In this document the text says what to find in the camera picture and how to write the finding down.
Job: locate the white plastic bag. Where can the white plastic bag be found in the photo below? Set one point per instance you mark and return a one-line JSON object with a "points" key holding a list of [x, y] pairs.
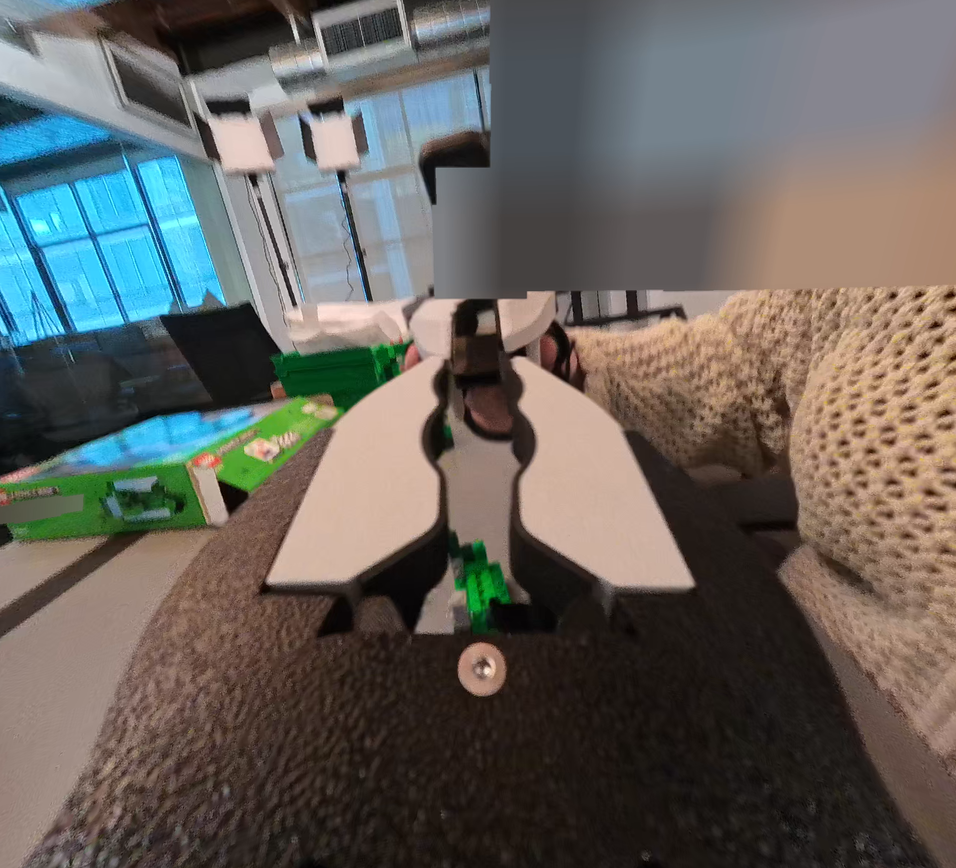
{"points": [[336, 327]]}

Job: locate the studio light panel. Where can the studio light panel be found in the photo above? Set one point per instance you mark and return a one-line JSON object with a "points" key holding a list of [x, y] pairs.
{"points": [[334, 142], [243, 144]]}

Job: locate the green lego assembly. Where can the green lego assembly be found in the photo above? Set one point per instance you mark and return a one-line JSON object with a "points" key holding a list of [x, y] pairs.
{"points": [[478, 584]]}

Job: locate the green lego set box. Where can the green lego set box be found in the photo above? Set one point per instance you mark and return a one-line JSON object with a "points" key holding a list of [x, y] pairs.
{"points": [[149, 487]]}

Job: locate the silver air duct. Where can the silver air duct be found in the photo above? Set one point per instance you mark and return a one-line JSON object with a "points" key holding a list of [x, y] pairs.
{"points": [[448, 24]]}

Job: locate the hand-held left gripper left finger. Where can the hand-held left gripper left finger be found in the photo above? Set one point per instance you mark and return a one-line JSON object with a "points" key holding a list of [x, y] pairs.
{"points": [[366, 502]]}

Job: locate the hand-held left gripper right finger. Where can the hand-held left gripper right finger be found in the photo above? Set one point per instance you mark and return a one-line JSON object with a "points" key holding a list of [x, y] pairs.
{"points": [[597, 502]]}

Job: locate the black lego piece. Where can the black lego piece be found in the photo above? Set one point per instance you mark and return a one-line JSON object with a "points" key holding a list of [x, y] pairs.
{"points": [[478, 360]]}

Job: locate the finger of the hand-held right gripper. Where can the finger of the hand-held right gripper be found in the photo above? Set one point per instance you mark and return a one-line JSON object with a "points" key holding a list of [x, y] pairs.
{"points": [[432, 327], [526, 319]]}

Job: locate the person's right hand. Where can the person's right hand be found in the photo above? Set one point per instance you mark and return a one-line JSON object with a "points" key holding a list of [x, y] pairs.
{"points": [[489, 412]]}

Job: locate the white air vent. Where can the white air vent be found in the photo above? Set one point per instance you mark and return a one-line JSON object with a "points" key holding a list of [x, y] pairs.
{"points": [[362, 28]]}

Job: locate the large window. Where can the large window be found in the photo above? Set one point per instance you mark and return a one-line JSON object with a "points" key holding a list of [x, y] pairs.
{"points": [[112, 248], [388, 211]]}

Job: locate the green storage bin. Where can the green storage bin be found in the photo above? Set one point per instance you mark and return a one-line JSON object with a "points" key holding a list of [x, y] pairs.
{"points": [[321, 375]]}

